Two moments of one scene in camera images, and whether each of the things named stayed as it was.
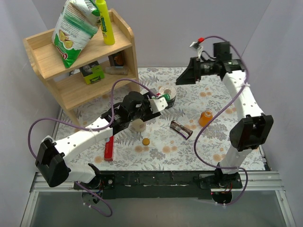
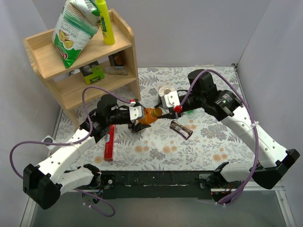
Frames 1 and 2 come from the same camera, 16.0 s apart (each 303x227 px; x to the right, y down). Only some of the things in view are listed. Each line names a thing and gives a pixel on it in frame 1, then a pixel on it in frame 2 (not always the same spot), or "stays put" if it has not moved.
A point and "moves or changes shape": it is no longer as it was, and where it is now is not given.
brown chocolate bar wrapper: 185,132 stays put
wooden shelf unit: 100,71 stays put
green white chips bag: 75,25 stays put
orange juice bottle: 205,117 moves or changes shape
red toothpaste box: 109,149 stays put
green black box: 93,73 stays put
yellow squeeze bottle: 105,22 stays put
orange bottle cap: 146,141 moves or changes shape
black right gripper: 195,69 to 169,112
